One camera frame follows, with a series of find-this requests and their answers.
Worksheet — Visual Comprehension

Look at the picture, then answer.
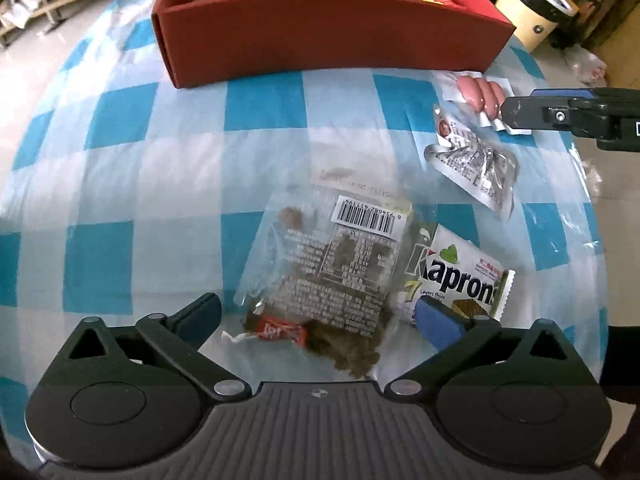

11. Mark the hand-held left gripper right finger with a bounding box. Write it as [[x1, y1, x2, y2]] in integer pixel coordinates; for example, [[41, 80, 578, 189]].
[[385, 295, 576, 403]]

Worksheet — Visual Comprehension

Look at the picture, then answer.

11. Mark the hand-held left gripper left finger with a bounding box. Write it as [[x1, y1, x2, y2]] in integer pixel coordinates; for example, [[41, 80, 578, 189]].
[[67, 292, 251, 403]]

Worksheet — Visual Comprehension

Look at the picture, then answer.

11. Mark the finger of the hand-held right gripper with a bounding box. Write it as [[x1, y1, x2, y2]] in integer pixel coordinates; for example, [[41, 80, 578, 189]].
[[500, 88, 618, 137]]

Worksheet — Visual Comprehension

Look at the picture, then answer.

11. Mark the clear sausage packet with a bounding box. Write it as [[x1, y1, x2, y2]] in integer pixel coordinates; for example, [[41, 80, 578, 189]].
[[432, 71, 532, 136]]

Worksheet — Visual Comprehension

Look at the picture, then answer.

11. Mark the clear brown cake packet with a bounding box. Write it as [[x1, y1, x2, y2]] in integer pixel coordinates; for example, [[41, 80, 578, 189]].
[[222, 167, 414, 380]]

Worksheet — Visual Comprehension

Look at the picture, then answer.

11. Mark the red cardboard box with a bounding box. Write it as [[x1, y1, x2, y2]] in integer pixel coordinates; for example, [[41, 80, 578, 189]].
[[151, 0, 517, 90]]

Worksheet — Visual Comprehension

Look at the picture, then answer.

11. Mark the green white wafer packet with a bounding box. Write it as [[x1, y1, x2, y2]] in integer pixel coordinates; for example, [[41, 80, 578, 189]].
[[395, 222, 516, 329]]

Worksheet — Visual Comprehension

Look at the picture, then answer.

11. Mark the crumpled clear plastic bag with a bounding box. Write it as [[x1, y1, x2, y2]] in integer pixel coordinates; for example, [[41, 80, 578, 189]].
[[562, 44, 609, 87]]

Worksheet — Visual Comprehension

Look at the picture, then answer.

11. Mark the silver snack packet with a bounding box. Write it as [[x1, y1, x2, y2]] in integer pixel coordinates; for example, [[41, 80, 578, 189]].
[[424, 102, 517, 220]]

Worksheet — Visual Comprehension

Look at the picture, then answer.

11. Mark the small red candy packet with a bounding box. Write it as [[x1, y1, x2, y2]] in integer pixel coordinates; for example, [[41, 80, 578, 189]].
[[222, 312, 309, 347]]

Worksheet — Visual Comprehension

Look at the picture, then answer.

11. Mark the cream trash bin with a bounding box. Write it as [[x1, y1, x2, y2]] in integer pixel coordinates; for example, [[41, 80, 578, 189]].
[[495, 0, 582, 54]]

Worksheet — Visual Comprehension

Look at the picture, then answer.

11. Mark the blue white checkered tablecloth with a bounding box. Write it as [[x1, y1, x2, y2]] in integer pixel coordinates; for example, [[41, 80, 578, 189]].
[[0, 0, 609, 463]]

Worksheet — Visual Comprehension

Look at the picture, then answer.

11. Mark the white plastic bag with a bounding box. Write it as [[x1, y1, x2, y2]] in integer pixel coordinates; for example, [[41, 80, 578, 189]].
[[0, 0, 39, 29]]

